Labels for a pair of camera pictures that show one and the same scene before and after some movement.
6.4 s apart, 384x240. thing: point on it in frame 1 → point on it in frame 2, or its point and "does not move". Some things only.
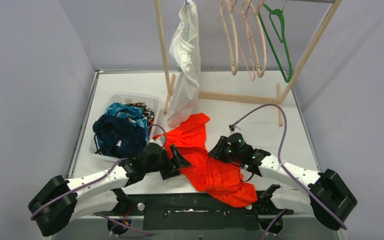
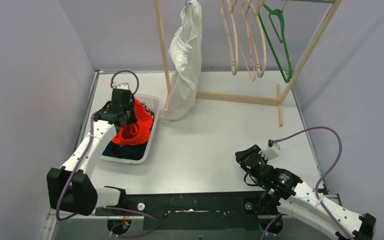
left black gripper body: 171,162 → 125,110
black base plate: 197,211 does not move
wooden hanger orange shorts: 234,69 does not move
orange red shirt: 221,180 → 139,132
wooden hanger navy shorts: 260,72 does not move
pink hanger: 245,15 does not move
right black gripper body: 225,153 → 242,164
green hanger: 277,17 does not move
